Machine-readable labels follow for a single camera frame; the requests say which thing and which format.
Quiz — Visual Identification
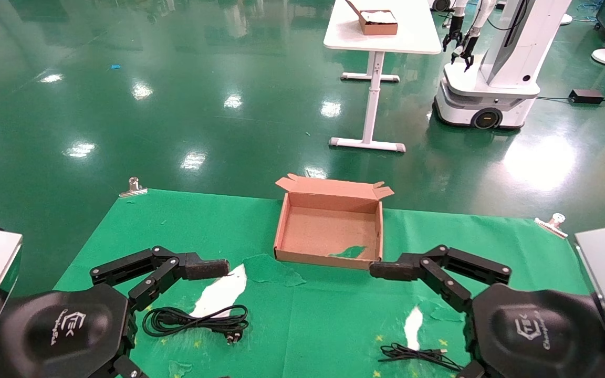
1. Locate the white wheeled background robot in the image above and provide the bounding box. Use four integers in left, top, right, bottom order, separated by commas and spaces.
433, 0, 574, 131

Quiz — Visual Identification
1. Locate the thin black USB cable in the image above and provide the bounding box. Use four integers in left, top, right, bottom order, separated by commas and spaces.
378, 342, 464, 372

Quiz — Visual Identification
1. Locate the small filled cardboard box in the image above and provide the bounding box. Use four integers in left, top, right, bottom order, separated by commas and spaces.
346, 0, 399, 36

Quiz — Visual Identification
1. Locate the open brown cardboard box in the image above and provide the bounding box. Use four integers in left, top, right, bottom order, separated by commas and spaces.
274, 173, 395, 272

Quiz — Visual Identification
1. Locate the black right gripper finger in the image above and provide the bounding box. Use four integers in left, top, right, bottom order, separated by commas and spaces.
370, 244, 513, 316

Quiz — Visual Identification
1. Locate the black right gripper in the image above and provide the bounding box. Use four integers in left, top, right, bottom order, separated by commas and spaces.
457, 283, 605, 378

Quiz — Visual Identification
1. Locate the background robot black gripper arm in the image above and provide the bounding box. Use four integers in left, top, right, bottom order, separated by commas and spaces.
452, 0, 497, 72
442, 0, 467, 53

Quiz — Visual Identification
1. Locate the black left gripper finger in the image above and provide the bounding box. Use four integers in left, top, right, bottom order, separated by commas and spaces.
90, 245, 230, 311

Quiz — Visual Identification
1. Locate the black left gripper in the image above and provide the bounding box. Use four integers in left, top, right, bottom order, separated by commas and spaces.
0, 283, 149, 378

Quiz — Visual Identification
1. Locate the white standing desk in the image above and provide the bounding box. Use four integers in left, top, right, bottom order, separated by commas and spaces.
324, 0, 443, 153

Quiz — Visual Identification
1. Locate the silver metal table clamp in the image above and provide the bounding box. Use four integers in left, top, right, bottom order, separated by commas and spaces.
119, 177, 149, 198
534, 213, 569, 239

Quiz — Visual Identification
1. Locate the green table cloth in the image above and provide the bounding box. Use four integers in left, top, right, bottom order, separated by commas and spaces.
53, 188, 605, 378

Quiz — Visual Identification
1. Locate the black power adapter brick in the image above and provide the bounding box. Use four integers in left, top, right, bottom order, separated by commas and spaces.
569, 89, 605, 104

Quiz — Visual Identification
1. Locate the thick black power cable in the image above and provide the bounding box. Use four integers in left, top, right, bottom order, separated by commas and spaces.
142, 304, 250, 345

